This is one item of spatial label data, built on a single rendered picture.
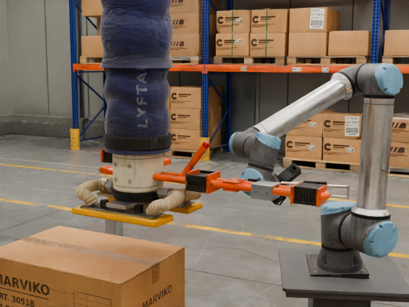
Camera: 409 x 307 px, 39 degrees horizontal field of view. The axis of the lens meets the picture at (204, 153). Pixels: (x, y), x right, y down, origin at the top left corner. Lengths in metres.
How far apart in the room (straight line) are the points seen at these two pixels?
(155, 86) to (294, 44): 7.30
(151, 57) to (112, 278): 0.70
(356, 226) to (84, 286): 1.06
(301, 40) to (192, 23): 1.86
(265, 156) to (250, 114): 8.71
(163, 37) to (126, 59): 0.14
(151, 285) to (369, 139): 0.98
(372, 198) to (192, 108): 7.62
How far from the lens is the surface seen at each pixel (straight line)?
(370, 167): 2.26
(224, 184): 1.73
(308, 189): 1.62
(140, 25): 1.79
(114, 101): 1.84
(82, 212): 1.93
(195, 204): 1.95
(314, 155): 9.07
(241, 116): 10.70
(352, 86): 2.30
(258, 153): 1.94
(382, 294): 2.35
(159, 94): 1.82
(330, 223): 2.42
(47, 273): 1.99
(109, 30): 1.82
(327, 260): 2.47
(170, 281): 2.07
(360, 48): 8.82
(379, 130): 2.24
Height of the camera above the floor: 1.61
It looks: 9 degrees down
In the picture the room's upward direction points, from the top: straight up
